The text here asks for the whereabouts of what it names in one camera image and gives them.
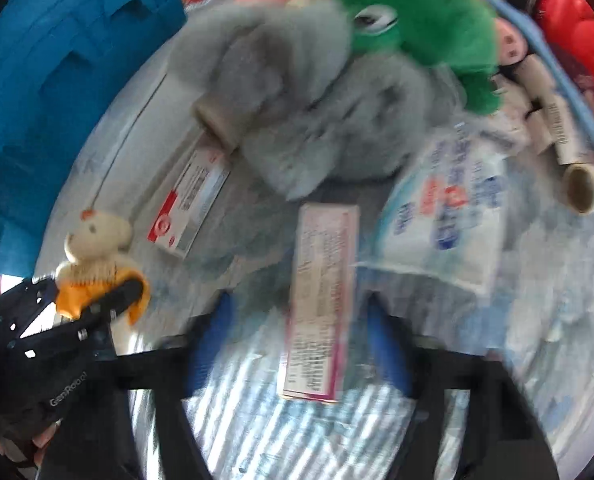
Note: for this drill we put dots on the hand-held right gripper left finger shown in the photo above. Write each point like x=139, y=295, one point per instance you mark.
x=212, y=340

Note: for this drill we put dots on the blue plastic crate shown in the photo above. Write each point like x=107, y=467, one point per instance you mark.
x=52, y=85

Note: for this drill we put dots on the blue white wipes packet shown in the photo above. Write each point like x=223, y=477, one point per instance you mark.
x=442, y=210

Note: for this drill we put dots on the grey fluffy plush toy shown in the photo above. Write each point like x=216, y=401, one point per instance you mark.
x=302, y=90

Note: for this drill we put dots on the cardboard tube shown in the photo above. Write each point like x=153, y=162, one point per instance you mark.
x=587, y=187

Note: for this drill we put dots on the dark green frog plush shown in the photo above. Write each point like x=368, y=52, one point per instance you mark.
x=427, y=25

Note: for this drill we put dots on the red white medicine box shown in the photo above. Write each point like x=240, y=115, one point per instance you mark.
x=189, y=205

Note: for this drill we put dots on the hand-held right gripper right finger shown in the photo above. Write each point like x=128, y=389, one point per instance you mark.
x=387, y=345

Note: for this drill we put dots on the beige tape roll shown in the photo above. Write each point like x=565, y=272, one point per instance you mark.
x=217, y=120

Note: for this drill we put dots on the red bear-shaped case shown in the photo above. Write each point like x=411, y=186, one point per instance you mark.
x=577, y=15

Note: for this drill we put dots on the small bear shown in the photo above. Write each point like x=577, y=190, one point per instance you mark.
x=99, y=240

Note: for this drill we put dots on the white tube with barcode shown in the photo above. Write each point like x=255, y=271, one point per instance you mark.
x=564, y=130

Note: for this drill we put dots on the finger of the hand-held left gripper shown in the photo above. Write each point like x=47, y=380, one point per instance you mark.
x=39, y=291
x=112, y=302

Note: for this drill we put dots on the person's left hand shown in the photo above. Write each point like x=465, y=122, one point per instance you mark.
x=47, y=441

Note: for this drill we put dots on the pink edged medicine box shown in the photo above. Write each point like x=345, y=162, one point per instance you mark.
x=319, y=300

